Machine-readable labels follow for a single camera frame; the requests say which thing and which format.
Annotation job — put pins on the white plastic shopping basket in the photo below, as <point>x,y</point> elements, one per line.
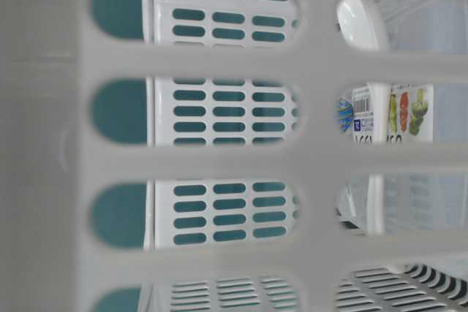
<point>53,163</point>

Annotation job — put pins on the clear plastic labelled container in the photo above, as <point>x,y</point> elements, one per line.
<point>418,113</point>

